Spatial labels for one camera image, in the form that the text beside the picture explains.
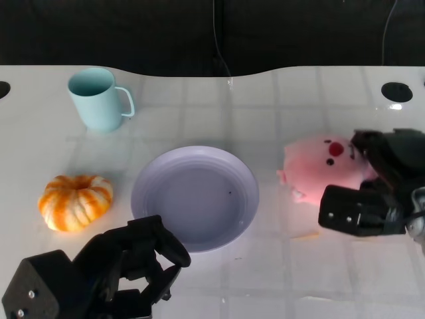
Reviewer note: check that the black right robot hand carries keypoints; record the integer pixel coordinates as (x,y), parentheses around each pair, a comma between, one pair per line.
(401,156)

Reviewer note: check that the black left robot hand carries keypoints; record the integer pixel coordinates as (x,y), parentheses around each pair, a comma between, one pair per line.
(133,249)

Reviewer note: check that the pink plush doll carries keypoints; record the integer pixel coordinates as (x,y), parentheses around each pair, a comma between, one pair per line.
(315,166)

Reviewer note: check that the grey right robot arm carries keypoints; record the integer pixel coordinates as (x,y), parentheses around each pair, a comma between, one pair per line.
(419,226)

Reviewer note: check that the lavender plastic plate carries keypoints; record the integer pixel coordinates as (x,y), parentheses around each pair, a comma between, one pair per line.
(194,199)

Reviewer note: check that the orange white striped pumpkin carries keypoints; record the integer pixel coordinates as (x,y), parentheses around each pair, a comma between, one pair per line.
(75,202)

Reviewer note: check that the light blue plastic mug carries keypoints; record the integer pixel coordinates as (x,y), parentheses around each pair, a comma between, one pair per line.
(96,101)

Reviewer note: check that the black backdrop curtain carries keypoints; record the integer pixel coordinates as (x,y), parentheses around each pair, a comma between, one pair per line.
(133,30)

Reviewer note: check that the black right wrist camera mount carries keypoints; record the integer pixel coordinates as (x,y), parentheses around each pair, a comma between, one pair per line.
(352,209)

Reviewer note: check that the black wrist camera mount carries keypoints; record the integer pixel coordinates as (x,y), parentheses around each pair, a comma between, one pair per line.
(36,285)
(352,209)

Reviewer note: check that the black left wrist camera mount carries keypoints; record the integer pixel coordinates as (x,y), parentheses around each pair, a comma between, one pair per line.
(36,285)

